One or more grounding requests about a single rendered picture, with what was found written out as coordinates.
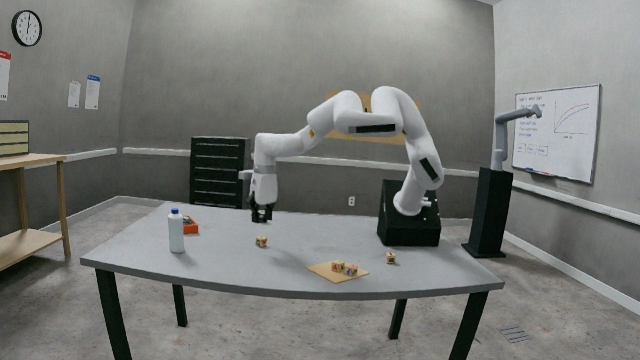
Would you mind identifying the white plastic bottle with blue cap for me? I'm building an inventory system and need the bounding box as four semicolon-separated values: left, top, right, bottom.
168;208;185;253

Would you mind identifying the orange pocket multimeter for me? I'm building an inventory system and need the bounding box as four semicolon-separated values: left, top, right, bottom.
183;215;198;234

